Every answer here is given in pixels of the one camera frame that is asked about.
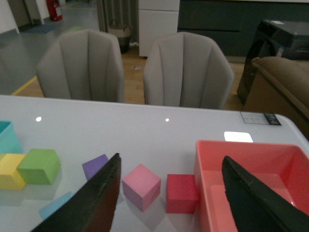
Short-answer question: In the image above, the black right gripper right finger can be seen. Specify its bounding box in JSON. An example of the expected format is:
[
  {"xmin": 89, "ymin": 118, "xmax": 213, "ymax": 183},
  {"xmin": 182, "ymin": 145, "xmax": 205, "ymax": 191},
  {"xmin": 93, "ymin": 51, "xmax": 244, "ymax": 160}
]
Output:
[{"xmin": 222, "ymin": 156, "xmax": 309, "ymax": 232}]

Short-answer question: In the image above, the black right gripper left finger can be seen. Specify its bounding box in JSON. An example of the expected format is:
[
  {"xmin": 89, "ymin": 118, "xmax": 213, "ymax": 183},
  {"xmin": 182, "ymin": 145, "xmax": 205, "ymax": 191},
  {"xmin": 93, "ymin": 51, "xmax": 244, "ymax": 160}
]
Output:
[{"xmin": 33, "ymin": 153, "xmax": 121, "ymax": 232}]

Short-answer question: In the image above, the light blue foam block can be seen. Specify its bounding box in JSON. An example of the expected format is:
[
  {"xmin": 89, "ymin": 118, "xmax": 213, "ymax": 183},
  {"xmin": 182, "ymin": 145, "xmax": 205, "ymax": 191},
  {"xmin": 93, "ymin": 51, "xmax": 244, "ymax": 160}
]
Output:
[{"xmin": 39, "ymin": 191, "xmax": 73, "ymax": 220}]

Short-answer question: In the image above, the purple foam block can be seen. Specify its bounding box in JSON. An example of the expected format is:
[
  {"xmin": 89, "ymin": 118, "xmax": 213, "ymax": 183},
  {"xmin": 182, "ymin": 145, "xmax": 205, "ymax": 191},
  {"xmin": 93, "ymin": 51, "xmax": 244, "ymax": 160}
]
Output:
[{"xmin": 82, "ymin": 154, "xmax": 109, "ymax": 181}]

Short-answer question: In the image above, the pink plastic bin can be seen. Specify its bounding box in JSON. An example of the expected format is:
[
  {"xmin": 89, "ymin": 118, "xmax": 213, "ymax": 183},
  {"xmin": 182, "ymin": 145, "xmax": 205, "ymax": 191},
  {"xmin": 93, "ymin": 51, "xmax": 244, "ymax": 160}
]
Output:
[{"xmin": 194, "ymin": 140, "xmax": 309, "ymax": 232}]

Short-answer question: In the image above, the pink foam block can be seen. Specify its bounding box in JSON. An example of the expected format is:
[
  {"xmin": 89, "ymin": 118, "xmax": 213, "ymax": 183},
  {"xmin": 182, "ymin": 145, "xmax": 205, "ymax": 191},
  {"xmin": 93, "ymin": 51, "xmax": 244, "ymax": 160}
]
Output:
[{"xmin": 122, "ymin": 164, "xmax": 161, "ymax": 212}]

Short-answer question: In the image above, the green foam block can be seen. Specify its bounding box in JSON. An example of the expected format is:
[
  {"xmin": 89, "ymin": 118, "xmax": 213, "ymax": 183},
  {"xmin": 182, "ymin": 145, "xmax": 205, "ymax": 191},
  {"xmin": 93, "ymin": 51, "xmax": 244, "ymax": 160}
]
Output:
[{"xmin": 17, "ymin": 148, "xmax": 61, "ymax": 185}]

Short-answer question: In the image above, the red foam block by bin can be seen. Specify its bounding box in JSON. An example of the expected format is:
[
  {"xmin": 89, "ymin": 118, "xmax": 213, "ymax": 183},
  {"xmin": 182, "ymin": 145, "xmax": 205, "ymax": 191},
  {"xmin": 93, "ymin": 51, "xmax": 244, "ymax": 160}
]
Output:
[{"xmin": 166, "ymin": 174, "xmax": 199, "ymax": 214}]

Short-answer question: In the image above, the yellow foam block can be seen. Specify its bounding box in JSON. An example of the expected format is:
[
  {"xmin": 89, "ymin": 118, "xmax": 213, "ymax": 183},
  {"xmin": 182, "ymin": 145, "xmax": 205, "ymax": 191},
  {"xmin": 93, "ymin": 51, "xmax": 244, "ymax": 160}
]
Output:
[{"xmin": 0, "ymin": 153, "xmax": 26, "ymax": 190}]

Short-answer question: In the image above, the table label sticker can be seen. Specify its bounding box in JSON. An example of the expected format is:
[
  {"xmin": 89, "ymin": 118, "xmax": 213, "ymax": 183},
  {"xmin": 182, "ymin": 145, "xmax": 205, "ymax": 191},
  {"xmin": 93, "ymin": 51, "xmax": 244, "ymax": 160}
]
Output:
[{"xmin": 240, "ymin": 112, "xmax": 281, "ymax": 126}]

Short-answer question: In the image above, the teal plastic bin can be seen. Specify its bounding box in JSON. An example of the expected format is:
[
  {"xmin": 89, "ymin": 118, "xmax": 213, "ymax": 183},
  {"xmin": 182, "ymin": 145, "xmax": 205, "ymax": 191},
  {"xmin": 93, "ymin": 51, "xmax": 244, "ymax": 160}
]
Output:
[{"xmin": 0, "ymin": 121, "xmax": 23, "ymax": 154}]

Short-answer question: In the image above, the brown sofa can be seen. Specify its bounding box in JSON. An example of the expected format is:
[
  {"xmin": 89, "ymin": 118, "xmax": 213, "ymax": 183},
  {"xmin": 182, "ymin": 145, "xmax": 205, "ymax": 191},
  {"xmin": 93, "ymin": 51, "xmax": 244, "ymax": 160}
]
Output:
[{"xmin": 242, "ymin": 56, "xmax": 309, "ymax": 141}]

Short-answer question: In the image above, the left grey chair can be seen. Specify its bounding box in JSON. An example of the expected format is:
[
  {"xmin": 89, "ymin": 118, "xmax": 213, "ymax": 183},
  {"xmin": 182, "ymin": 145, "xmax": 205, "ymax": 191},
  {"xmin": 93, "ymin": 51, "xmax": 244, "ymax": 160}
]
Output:
[{"xmin": 36, "ymin": 29, "xmax": 125, "ymax": 102}]

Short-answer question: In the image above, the grey chair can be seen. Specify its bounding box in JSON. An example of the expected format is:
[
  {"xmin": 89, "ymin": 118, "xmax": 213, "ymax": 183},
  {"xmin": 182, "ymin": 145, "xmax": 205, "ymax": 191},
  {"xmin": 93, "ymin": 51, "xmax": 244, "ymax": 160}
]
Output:
[
  {"xmin": 36, "ymin": 29, "xmax": 125, "ymax": 102},
  {"xmin": 143, "ymin": 32, "xmax": 235, "ymax": 110}
]

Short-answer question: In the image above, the right grey chair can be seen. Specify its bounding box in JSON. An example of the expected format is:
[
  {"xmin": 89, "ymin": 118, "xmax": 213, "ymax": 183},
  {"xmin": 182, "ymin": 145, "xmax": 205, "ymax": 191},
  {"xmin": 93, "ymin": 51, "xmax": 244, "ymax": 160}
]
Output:
[{"xmin": 143, "ymin": 32, "xmax": 235, "ymax": 110}]

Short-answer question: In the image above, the black appliance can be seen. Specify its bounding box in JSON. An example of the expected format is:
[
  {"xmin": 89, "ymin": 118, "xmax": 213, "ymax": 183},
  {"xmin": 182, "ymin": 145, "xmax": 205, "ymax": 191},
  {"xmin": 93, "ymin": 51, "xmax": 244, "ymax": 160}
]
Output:
[{"xmin": 237, "ymin": 19, "xmax": 309, "ymax": 104}]

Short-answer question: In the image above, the woven basket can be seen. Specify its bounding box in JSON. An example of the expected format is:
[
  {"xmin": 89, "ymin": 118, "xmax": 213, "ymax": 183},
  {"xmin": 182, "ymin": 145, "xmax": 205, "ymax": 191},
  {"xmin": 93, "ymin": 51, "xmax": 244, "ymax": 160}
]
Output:
[{"xmin": 108, "ymin": 19, "xmax": 132, "ymax": 54}]

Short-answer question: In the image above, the dark counter cabinet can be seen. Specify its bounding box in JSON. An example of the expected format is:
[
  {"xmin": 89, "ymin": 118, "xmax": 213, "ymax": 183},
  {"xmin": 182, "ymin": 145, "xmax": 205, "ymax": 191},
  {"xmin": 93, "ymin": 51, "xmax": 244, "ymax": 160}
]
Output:
[{"xmin": 178, "ymin": 0, "xmax": 309, "ymax": 57}]

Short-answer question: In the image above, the white cabinet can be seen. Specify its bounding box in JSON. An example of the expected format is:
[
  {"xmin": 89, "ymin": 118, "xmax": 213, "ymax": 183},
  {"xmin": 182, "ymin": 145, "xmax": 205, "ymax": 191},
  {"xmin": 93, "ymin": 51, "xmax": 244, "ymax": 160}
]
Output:
[{"xmin": 138, "ymin": 0, "xmax": 180, "ymax": 57}]

